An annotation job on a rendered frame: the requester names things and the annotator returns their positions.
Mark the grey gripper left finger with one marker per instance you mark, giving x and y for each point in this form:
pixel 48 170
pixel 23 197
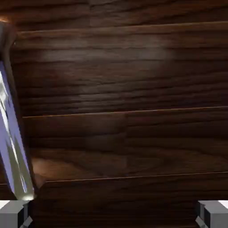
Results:
pixel 10 213

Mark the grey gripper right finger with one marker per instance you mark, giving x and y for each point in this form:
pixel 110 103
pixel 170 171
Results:
pixel 215 214

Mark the dark wood cabinet door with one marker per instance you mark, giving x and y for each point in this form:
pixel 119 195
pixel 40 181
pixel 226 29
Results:
pixel 121 99

